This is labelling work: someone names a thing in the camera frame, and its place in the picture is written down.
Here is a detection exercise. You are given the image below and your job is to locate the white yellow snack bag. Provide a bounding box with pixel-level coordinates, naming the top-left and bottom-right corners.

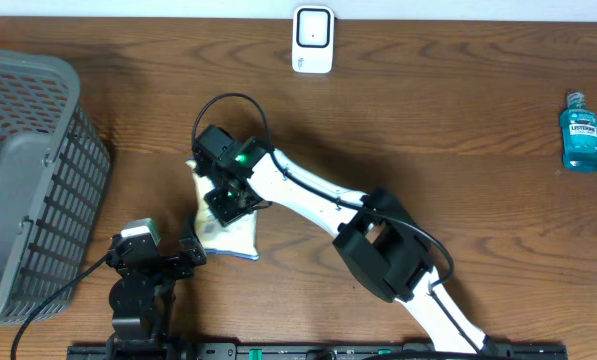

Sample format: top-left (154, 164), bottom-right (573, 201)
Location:
top-left (185, 158), bottom-right (259, 261)

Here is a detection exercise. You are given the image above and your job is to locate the teal mouthwash bottle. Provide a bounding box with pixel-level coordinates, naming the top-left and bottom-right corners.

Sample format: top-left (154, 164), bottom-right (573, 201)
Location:
top-left (559, 91), bottom-right (597, 172)

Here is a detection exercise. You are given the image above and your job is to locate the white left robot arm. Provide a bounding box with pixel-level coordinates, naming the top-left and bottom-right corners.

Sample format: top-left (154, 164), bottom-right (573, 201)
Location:
top-left (105, 217), bottom-right (207, 360)

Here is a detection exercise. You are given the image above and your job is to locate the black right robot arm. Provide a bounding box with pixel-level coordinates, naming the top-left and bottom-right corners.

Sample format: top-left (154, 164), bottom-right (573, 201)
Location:
top-left (192, 126), bottom-right (496, 355)

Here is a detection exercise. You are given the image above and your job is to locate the white barcode scanner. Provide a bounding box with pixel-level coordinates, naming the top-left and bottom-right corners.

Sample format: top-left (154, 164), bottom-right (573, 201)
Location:
top-left (291, 5), bottom-right (335, 74)

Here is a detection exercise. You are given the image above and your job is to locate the grey plastic basket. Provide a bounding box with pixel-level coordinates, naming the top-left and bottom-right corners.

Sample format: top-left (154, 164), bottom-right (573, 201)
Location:
top-left (0, 50), bottom-right (111, 326)

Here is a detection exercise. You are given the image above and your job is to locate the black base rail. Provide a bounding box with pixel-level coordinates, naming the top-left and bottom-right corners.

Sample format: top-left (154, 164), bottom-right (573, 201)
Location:
top-left (67, 341), bottom-right (569, 360)

